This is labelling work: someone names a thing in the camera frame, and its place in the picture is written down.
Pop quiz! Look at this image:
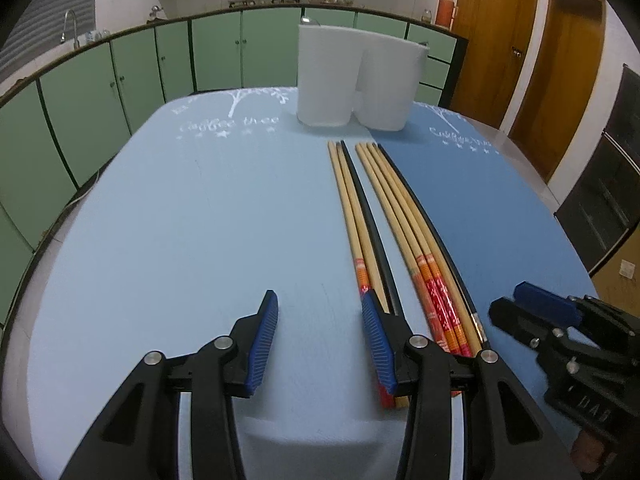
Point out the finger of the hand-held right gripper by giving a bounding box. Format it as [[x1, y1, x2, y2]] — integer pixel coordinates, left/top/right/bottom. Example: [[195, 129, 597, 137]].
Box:
[[488, 296, 601, 366], [514, 281, 640, 346]]

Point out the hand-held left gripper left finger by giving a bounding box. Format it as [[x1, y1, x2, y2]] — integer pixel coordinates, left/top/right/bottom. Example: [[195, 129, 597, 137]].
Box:
[[60, 289, 279, 480]]

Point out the wooden chopstick with red handle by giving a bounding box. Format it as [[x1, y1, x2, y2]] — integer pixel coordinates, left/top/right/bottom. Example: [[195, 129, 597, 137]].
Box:
[[327, 141, 396, 408], [371, 142, 482, 357], [363, 142, 466, 358], [355, 143, 453, 358], [336, 141, 408, 408]]

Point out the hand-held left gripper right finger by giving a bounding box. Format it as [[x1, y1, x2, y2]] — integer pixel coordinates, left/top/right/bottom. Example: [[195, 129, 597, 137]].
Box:
[[361, 291, 581, 480]]

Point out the black glass-front cabinet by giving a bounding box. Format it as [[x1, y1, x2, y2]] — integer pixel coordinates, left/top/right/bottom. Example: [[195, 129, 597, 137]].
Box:
[[555, 62, 640, 276]]

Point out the white double utensil holder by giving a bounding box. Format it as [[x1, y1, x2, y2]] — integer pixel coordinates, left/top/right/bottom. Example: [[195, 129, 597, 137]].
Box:
[[296, 24, 432, 132]]

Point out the wooden door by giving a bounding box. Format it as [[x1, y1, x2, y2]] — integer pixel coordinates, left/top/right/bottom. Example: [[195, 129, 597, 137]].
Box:
[[452, 0, 541, 128], [510, 0, 606, 183]]

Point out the grey roller shutter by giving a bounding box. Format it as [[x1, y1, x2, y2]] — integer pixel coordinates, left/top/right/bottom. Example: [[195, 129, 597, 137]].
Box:
[[0, 0, 98, 81]]

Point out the person's right hand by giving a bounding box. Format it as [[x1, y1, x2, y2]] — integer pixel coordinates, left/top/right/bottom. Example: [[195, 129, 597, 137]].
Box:
[[572, 427, 621, 480]]

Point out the metal kitchen faucet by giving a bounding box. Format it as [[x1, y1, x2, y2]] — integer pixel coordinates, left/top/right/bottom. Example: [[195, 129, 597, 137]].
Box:
[[61, 10, 81, 51]]

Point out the black chopstick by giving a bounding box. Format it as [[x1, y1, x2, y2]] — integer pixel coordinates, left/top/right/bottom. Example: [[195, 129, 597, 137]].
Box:
[[377, 142, 491, 352], [341, 140, 403, 317]]

